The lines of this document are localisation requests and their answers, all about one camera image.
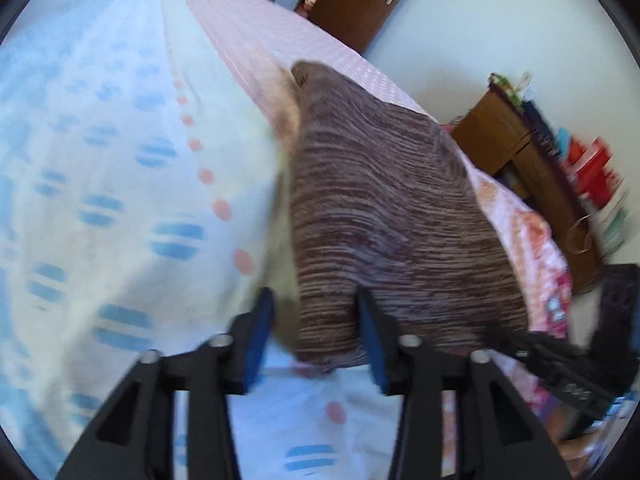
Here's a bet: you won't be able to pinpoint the brown knitted sweater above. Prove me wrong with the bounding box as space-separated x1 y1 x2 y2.
287 60 531 373

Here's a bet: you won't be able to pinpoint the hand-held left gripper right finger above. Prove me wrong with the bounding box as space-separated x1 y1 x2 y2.
356 287 571 480

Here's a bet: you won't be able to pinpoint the bed with printed sheet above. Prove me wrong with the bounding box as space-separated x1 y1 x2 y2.
0 0 573 480

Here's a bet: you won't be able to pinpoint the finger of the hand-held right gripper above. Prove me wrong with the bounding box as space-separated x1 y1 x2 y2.
484 322 582 377

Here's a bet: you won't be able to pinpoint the brown wooden door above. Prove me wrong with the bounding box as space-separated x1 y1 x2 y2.
295 0 432 56

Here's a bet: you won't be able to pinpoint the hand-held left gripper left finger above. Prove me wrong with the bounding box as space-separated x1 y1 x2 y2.
55 287 275 480

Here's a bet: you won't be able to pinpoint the floral patchwork quilt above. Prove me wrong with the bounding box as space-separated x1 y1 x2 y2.
520 210 574 342

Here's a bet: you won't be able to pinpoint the wooden cabinet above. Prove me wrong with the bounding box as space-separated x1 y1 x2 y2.
450 82 607 297

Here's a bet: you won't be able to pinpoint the red gift bags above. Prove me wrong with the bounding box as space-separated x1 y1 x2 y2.
565 135 627 202

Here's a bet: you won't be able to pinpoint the dark blue cloth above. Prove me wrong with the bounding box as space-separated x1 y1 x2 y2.
520 100 557 152

